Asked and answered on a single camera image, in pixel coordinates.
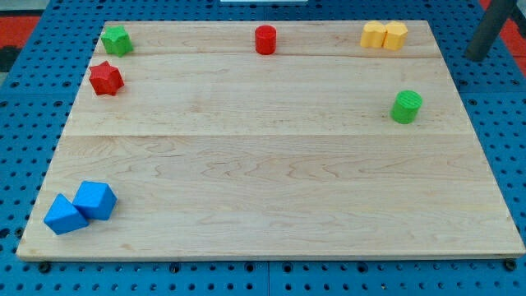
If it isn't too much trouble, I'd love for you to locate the green star block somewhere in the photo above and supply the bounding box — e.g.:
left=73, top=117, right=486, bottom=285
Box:
left=100, top=25, right=133, bottom=57

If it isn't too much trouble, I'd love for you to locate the yellow heart block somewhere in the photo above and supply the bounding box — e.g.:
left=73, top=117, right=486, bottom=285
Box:
left=360, top=21, right=387, bottom=49

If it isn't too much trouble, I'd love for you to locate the blue triangular block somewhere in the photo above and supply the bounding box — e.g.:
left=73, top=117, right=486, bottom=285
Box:
left=44, top=194, right=89, bottom=235

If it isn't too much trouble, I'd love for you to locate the green cylinder block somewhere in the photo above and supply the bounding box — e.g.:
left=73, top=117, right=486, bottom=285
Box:
left=390, top=90, right=423, bottom=124

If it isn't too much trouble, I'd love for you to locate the red star block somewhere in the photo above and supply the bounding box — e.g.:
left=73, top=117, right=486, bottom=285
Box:
left=89, top=61, right=124, bottom=95

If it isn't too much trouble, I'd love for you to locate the blue cube block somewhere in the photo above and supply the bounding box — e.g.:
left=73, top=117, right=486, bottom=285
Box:
left=72, top=181, right=118, bottom=220

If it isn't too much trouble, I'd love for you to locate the light wooden board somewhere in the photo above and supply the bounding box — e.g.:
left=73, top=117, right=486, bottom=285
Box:
left=17, top=21, right=525, bottom=261

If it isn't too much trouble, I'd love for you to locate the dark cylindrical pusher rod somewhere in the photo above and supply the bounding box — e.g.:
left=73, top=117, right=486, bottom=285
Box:
left=464, top=0, right=517, bottom=62

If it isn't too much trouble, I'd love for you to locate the red cylinder block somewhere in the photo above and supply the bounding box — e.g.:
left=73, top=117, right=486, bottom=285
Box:
left=255, top=25, right=277, bottom=55

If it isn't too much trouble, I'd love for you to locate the yellow hexagon block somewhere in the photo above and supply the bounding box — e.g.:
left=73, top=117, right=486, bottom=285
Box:
left=382, top=21, right=408, bottom=51

